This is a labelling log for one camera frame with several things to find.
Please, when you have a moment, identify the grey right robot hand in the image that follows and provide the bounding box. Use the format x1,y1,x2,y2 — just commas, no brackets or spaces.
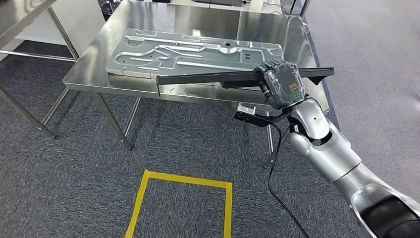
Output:
253,59,307,111

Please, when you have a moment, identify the black licence plate frame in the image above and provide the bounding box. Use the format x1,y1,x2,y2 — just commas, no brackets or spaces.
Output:
156,66,335,98

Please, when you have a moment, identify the stainless steel workbench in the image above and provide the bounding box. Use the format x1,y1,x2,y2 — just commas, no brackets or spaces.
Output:
62,0,330,170

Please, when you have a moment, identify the white desk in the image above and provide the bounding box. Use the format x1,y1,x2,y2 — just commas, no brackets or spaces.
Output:
144,0,284,15

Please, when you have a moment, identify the chrome pole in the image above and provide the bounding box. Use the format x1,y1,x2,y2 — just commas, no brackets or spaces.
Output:
299,0,312,18

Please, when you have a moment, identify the yellow floor tape square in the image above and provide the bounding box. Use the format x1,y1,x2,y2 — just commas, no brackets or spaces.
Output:
124,169,234,238

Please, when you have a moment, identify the stamped sheet metal panel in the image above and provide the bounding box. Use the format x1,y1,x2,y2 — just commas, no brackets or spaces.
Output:
105,28,284,79

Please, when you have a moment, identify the white cabinet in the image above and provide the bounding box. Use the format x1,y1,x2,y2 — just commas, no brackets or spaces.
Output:
14,0,106,63

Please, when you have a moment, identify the stainless steel table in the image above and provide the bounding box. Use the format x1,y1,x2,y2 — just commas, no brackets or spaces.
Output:
0,0,79,139

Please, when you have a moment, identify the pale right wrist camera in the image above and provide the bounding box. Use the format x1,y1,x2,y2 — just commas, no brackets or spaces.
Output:
233,104,293,128

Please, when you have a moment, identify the black camera cable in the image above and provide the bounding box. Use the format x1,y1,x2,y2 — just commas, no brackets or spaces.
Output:
266,123,311,238

